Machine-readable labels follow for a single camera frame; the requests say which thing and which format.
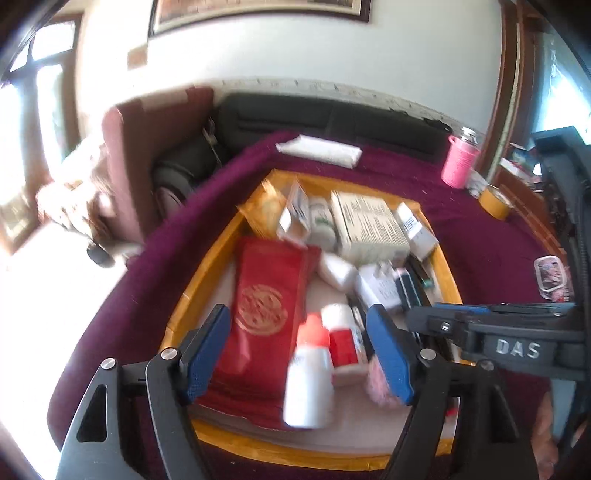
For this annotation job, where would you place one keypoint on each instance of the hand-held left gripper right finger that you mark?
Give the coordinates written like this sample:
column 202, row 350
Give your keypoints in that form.
column 390, row 355

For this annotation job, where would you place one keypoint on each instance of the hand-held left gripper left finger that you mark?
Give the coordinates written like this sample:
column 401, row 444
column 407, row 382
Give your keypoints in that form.
column 207, row 355

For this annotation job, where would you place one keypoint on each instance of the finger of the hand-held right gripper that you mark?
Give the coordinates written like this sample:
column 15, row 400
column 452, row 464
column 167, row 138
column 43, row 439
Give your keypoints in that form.
column 517, row 309
column 508, row 346

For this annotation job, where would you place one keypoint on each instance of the pink fluffy object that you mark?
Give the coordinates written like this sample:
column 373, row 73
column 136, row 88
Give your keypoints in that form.
column 378, row 383

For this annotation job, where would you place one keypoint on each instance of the red foil packet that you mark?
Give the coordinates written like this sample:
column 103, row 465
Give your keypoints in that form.
column 263, row 323

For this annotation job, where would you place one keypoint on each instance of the white usb charger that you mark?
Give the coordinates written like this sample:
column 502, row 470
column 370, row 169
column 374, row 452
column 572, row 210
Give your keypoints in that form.
column 376, row 288

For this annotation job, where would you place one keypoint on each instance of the white bottle orange cap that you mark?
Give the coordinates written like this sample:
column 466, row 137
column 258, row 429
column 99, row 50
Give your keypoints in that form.
column 307, row 387

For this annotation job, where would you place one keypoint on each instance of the yellow edged tray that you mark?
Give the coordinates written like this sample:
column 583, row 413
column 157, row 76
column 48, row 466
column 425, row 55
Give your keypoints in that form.
column 277, row 454

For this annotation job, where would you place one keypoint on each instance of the person's right hand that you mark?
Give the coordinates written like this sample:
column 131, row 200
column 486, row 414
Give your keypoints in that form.
column 545, row 434

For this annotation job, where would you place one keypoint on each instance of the white bottle red label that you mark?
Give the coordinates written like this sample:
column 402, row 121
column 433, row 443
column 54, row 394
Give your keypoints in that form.
column 344, row 346

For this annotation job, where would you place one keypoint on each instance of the cartoon print pencil case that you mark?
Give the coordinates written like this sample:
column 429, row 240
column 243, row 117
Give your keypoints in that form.
column 551, row 277

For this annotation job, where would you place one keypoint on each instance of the maroon tablecloth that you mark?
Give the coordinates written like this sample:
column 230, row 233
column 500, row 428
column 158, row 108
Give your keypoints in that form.
column 485, row 258

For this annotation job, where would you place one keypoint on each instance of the yellow tape roll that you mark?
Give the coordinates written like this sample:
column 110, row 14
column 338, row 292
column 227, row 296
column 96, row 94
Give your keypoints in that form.
column 493, row 205

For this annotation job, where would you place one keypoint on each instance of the black pen teal tip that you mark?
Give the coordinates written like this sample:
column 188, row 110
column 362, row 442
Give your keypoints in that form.
column 421, row 272

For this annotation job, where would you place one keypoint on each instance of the white crumpled cloth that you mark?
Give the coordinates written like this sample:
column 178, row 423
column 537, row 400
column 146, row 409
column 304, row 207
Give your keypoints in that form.
column 475, row 182

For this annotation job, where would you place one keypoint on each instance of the pink crochet covered bottle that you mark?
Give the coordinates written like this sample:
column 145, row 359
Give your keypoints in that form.
column 457, row 161

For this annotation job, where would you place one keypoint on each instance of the small white barcode box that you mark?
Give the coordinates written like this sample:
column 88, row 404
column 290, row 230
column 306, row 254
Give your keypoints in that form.
column 418, row 230

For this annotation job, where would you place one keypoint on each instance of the large white printed box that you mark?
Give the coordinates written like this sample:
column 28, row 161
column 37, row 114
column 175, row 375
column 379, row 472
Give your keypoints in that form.
column 369, row 226

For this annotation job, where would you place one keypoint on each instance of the small black round object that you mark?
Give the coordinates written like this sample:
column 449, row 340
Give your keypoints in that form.
column 100, row 256

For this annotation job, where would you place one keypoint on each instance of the small white bottle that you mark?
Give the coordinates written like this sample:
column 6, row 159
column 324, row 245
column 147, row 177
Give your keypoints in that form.
column 321, row 221

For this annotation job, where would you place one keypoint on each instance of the gold patterned packet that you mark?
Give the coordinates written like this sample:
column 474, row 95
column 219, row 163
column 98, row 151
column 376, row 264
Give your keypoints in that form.
column 265, row 207

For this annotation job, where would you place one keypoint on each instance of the white grey carton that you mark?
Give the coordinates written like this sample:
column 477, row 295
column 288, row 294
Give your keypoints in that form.
column 295, row 212

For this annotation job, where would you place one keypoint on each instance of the maroon armchair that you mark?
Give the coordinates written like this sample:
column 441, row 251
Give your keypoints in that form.
column 134, row 161

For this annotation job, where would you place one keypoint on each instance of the white tissue pack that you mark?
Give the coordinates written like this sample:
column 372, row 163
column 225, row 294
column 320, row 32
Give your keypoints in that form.
column 318, row 151

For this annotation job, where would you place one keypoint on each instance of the black sofa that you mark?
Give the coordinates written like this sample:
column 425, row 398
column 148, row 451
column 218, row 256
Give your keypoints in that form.
column 277, row 115

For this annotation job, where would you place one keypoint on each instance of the framed wall picture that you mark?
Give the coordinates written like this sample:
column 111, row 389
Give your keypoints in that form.
column 258, row 11

